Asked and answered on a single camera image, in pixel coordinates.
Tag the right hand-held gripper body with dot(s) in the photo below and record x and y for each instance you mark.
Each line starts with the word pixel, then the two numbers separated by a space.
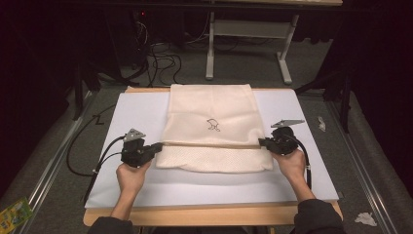
pixel 284 143

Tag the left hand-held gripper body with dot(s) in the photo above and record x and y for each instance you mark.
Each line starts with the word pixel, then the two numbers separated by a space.
pixel 134 154

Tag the cream mesh laundry bag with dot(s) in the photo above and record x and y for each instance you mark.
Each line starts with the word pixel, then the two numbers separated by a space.
pixel 211 104

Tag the person's right hand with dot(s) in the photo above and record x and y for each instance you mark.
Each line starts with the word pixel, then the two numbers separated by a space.
pixel 293 165

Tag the person's left hand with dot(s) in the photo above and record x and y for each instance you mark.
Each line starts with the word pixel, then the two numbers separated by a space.
pixel 130 180

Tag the white table board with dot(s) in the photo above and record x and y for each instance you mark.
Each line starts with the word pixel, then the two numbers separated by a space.
pixel 142 110

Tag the small white scrap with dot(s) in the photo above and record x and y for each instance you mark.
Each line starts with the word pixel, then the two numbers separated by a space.
pixel 321 124

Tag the black stand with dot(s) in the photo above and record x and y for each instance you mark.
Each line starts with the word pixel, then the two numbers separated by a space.
pixel 345 97
pixel 78 94

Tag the wooden table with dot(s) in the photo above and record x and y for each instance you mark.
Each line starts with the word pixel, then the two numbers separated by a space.
pixel 211 216

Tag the crumpled white tissue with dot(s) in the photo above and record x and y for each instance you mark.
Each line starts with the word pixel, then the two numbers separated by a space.
pixel 365 219

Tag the green printed packet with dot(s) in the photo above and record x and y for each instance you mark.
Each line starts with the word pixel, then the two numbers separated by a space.
pixel 14 216

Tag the metal floor rail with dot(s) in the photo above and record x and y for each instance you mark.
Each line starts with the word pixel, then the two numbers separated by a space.
pixel 48 169
pixel 363 175

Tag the white metal desk frame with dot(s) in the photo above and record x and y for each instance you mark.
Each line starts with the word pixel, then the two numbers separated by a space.
pixel 250 28

